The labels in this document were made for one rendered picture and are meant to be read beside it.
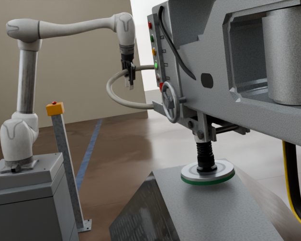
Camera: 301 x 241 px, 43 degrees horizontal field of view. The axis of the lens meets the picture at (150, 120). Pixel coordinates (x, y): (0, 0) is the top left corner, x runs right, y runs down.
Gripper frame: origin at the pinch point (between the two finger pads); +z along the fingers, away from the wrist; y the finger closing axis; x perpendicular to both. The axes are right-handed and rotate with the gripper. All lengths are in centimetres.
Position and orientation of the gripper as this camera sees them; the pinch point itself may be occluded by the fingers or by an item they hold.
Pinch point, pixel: (129, 83)
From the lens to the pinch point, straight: 232.6
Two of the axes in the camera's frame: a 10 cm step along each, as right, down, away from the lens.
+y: 5.6, 4.5, -6.9
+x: 8.3, -3.3, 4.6
